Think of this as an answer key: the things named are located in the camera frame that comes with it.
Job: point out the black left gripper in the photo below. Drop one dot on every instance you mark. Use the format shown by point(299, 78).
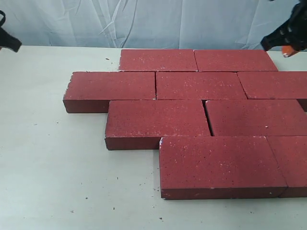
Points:
point(6, 40)

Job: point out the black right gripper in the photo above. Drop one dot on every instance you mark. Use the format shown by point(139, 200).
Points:
point(291, 35)

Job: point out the red brick moved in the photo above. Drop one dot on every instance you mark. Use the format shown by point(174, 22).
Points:
point(198, 86)

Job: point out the red brick third row right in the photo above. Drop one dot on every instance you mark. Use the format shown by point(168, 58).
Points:
point(274, 84)

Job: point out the red brick middle row right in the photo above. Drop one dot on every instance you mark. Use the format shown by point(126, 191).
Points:
point(281, 117)

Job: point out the red brick back row right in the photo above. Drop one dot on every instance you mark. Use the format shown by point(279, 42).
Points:
point(233, 60)

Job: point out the red brick front row right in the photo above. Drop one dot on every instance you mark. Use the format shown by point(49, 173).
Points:
point(291, 155)

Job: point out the red brick back row left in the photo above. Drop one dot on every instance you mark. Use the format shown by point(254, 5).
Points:
point(157, 60)

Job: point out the red brick front row left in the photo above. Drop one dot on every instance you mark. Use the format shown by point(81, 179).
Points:
point(218, 168)

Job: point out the white backdrop cloth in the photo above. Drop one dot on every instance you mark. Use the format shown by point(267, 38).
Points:
point(186, 24)

